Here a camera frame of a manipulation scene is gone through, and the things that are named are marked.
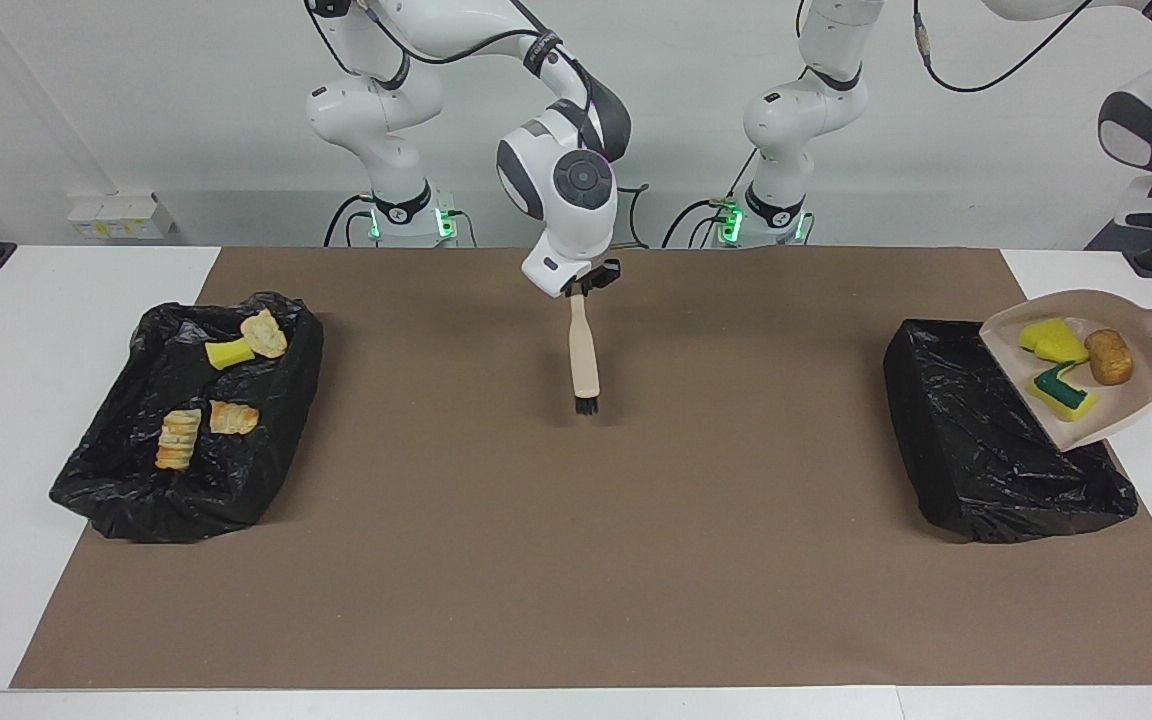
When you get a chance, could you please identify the beige hand brush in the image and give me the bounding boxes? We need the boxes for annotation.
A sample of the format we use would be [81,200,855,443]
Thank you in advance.
[568,290,603,417]

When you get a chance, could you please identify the brown toy bread loaf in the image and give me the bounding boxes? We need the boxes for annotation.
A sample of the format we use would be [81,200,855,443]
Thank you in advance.
[1084,329,1135,388]

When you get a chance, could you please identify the beige plastic dustpan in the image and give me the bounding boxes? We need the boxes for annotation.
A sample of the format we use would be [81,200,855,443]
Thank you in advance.
[979,289,1152,451]

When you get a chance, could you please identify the large yellow sponge piece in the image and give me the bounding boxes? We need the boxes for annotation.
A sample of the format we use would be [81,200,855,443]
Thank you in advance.
[1018,317,1090,365]

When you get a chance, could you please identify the green and yellow scouring sponge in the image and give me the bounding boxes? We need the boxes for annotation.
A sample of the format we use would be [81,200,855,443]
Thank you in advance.
[1025,363,1100,423]

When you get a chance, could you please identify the beige toy pastry piece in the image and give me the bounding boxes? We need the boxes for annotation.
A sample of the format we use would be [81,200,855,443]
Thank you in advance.
[155,408,204,471]
[240,308,289,359]
[208,400,261,436]

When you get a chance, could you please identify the small yellow sponge piece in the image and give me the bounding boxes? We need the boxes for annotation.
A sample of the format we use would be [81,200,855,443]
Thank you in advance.
[204,338,257,371]

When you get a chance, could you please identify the black bag-lined bin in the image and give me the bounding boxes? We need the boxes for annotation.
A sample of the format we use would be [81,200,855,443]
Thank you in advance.
[49,291,325,544]
[883,319,1139,544]

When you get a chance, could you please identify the brown paper table mat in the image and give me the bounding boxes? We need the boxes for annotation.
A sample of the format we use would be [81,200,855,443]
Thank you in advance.
[11,247,1152,689]

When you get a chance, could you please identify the black left base cable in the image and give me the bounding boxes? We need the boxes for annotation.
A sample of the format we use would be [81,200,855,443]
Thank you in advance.
[663,150,759,248]

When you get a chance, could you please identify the black base cable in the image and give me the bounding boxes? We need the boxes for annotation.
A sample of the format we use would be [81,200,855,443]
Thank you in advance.
[663,150,759,248]
[324,193,377,248]

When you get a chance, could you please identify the black right base cable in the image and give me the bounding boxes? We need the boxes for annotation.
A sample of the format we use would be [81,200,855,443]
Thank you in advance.
[324,193,377,248]

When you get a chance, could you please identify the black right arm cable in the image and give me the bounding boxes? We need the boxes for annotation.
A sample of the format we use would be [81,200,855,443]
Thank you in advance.
[356,0,652,249]

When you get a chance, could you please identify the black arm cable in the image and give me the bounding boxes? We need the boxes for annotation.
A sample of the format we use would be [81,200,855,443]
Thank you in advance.
[356,0,652,249]
[912,0,1097,95]

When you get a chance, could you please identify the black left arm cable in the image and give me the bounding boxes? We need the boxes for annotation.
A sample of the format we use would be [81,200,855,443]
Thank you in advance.
[912,0,1097,95]

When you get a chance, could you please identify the white wall socket box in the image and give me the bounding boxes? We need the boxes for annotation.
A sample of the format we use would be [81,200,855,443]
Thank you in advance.
[68,192,177,240]

